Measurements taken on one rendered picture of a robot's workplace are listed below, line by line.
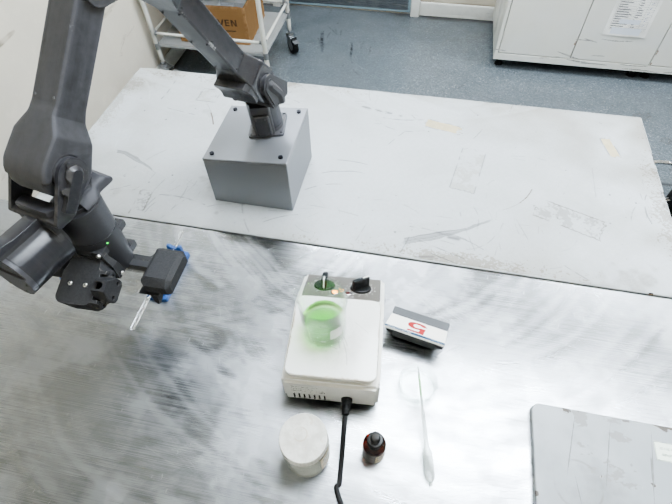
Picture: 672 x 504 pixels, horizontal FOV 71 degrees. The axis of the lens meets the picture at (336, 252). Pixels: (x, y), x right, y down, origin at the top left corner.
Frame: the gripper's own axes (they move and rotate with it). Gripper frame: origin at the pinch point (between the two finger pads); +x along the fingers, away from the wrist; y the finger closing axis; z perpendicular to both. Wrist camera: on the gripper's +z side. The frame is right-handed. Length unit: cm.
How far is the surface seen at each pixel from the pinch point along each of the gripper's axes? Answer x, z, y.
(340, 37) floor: 97, -257, -16
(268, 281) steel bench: 10.2, -10.5, 16.5
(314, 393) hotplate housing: 6.5, 8.3, 28.8
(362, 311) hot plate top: 1.3, -2.4, 33.5
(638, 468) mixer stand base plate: 9, 9, 71
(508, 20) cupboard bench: 68, -235, 80
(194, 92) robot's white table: 10, -60, -16
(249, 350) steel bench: 10.4, 2.1, 17.1
